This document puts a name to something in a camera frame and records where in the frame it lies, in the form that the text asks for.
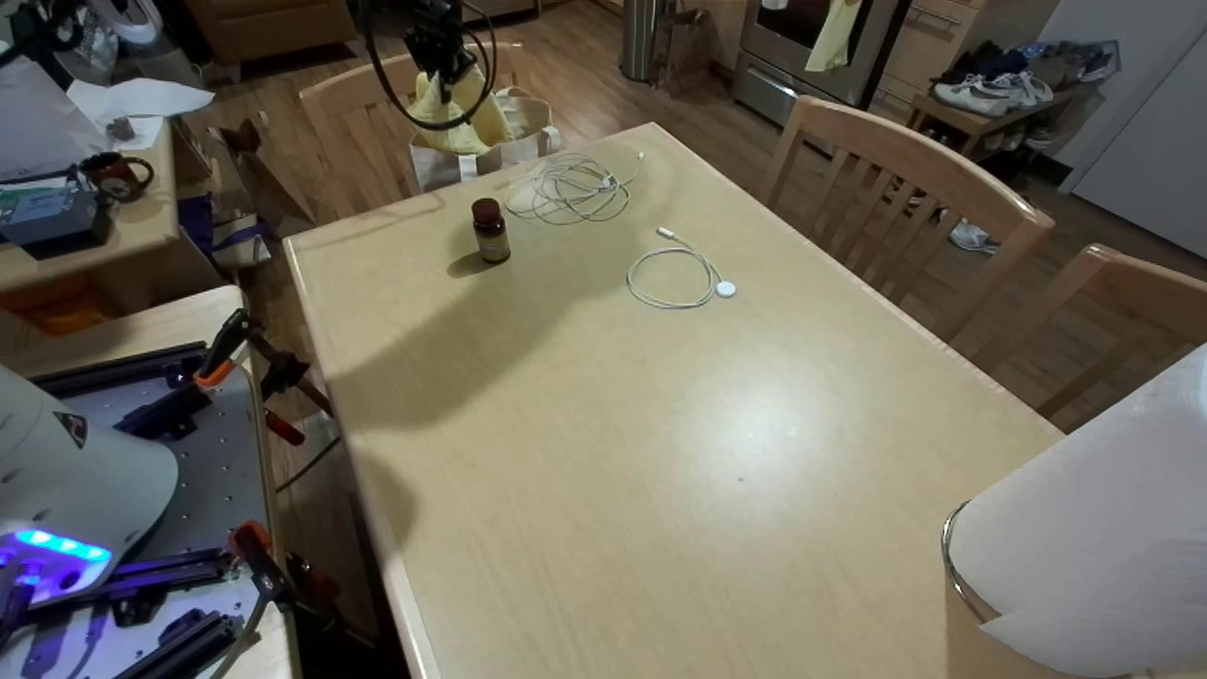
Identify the wooden kitchen cabinet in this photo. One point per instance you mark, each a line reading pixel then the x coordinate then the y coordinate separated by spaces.
pixel 926 51

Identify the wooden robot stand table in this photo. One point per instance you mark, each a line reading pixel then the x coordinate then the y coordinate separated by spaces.
pixel 125 322

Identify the stainless steel appliance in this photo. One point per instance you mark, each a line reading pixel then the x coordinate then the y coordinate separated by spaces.
pixel 788 60

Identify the white sneaker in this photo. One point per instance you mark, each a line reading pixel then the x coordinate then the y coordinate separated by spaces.
pixel 973 234

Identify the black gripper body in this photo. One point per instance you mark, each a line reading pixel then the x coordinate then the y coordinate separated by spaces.
pixel 436 21

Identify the white paper sheet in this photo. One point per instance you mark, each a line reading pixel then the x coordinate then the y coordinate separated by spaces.
pixel 137 99

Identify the grey robot mounting plate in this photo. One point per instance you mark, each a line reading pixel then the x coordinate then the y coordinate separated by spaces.
pixel 212 465

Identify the light wooden chair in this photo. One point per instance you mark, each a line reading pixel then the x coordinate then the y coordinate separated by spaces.
pixel 906 152
pixel 248 157
pixel 1132 269

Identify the black headphones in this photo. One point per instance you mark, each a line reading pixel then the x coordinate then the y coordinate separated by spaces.
pixel 118 176

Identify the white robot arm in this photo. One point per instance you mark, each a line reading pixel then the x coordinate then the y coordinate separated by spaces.
pixel 77 478

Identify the wooden desk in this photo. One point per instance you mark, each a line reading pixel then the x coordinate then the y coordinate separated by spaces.
pixel 137 227

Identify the white tote bag green print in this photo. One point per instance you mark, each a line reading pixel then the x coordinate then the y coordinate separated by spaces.
pixel 485 161

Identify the white door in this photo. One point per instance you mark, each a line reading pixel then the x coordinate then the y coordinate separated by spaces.
pixel 1154 127

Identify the wooden shoe rack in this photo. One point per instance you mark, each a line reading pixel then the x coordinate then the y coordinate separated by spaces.
pixel 946 127

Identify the yellow hanging cloth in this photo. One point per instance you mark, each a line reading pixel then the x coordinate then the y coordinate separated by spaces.
pixel 831 38

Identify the white sneakers pair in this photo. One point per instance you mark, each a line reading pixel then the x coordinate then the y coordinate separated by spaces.
pixel 988 97

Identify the yellow towel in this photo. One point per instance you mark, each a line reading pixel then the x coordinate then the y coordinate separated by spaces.
pixel 448 108

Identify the silver trash can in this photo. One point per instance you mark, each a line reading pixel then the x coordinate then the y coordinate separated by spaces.
pixel 644 38

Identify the brown glass bottle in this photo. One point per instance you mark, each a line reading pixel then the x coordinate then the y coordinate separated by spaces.
pixel 494 238

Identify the grey pouch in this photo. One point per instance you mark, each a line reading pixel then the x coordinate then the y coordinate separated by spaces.
pixel 51 209

